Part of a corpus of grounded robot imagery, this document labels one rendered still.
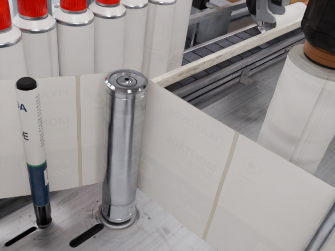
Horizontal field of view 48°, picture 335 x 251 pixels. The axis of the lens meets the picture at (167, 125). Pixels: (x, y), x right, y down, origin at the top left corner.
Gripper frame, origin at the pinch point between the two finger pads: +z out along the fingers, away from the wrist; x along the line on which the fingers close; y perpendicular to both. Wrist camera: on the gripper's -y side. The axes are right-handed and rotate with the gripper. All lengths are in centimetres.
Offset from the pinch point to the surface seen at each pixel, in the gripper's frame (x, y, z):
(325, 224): -48, 39, -30
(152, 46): -33.1, 2.5, -16.7
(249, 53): -8.9, 4.1, 1.4
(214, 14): -12.3, -2.7, -8.0
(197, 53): -18.6, -2.1, -2.2
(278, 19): 4.9, 2.2, 1.9
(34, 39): -50, 2, -29
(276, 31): 0.5, 4.8, 1.4
